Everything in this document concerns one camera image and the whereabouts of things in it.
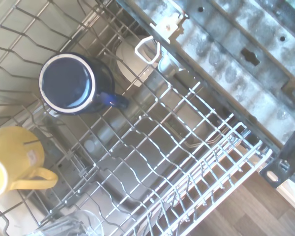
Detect white wire dishwasher rack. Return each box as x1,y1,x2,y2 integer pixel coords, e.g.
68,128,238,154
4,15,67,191
0,0,273,236

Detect dark blue white-rimmed mug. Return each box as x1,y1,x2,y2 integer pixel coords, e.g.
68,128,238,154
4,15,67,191
38,53,130,116

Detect built-in dishwasher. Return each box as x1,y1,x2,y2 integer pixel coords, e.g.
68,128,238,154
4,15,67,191
0,0,295,236

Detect yellow ceramic mug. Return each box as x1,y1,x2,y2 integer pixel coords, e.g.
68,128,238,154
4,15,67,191
0,126,59,200

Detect clear drinking glass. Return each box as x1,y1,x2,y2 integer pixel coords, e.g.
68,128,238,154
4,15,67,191
29,208,104,236

